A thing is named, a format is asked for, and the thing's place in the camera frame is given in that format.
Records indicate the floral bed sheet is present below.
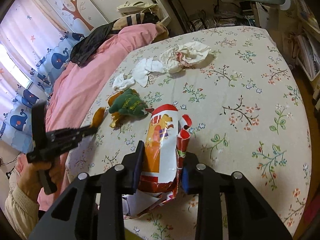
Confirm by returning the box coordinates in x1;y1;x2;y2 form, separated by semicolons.
66;27;312;239

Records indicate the cream tote bag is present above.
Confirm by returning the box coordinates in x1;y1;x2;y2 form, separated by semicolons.
116;1;158;15

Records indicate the black jacket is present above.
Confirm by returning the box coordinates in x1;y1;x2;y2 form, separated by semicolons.
70;22;114;67

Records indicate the red white snack bag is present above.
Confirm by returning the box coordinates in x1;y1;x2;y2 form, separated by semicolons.
123;104;192;219

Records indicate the small white tissue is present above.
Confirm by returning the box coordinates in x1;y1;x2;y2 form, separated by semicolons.
112;73;135;90

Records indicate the whale print curtain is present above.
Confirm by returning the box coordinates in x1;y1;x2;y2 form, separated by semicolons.
1;0;84;153

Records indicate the pink duvet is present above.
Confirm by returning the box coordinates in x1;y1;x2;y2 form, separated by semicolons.
15;23;163;212

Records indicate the tree decal wardrobe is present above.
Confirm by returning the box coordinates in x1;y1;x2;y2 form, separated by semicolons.
37;0;158;37

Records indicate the striped beige cloth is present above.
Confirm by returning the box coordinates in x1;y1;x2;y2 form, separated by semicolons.
112;12;160;31

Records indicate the cream left sleeve forearm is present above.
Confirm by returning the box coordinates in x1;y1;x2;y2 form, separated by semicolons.
4;186;40;239

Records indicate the left hand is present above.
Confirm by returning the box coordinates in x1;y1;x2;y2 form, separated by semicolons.
17;158;62;203

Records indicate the orange peel long piece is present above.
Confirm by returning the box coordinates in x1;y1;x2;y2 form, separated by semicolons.
91;107;106;128

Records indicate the long white tissue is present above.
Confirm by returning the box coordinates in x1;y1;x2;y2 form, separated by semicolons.
132;58;165;87

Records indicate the crumpled stained tissue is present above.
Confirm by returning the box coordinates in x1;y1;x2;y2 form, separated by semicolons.
159;41;212;74

